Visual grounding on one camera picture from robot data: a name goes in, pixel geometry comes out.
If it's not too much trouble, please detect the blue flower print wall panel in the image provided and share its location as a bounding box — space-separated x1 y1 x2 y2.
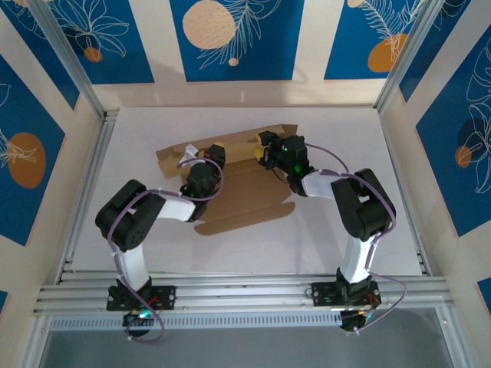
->
0 0 81 111
48 0 156 86
398 0 491 104

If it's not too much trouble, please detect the aluminium corner upright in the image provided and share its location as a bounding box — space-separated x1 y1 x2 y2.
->
18 316 53 368
437 306 476 368

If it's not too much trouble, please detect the aluminium frame cross rail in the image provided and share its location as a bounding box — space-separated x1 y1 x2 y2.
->
32 272 456 317

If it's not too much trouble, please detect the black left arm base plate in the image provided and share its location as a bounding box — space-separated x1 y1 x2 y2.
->
106 285 177 311

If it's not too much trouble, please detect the blue panel with beige circle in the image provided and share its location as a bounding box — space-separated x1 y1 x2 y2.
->
170 0 306 83

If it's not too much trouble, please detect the grey slotted cable duct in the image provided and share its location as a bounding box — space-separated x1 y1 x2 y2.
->
48 310 344 331

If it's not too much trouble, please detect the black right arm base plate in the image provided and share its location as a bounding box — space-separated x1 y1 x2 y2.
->
311 281 381 307

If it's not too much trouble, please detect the grey metal panel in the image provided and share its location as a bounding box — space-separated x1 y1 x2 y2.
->
38 306 456 368

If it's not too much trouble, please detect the aluminium side rail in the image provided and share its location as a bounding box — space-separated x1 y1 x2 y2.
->
377 109 433 277
55 110 120 284

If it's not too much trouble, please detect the brown cardboard box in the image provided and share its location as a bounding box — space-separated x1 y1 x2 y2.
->
155 123 298 237

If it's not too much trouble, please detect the aluminium frame post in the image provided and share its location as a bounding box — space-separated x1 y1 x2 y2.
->
374 0 473 114
27 0 108 120

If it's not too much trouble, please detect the blue panel with orange circle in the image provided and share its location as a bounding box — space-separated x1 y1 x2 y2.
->
416 34 491 238
324 0 423 81
0 53 66 247

